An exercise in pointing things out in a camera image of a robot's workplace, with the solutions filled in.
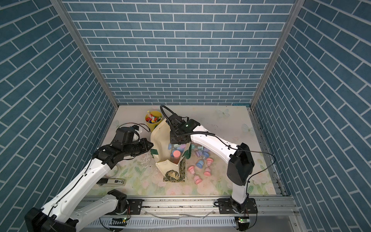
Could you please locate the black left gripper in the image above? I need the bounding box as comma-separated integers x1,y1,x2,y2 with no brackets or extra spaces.
123,137,156,157

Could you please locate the large pink hourglass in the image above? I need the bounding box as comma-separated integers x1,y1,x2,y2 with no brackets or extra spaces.
171,150,182,164

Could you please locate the cream canvas tote bag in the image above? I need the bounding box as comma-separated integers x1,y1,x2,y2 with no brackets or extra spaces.
150,121,191,183

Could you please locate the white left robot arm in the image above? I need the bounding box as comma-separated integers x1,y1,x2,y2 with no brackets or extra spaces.
25,138,153,232

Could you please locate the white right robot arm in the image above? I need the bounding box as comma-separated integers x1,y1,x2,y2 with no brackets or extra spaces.
165,113,255,206

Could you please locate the clear tape roll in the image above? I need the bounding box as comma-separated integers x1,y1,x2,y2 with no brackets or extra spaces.
104,164,121,178

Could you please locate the yellow cup with markers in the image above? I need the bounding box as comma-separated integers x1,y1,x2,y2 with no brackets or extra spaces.
145,111,163,132

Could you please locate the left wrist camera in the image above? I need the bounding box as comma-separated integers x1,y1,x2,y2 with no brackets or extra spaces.
111,125,140,150

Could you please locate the aluminium rail base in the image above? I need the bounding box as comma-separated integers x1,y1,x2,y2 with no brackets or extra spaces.
87,196,299,230

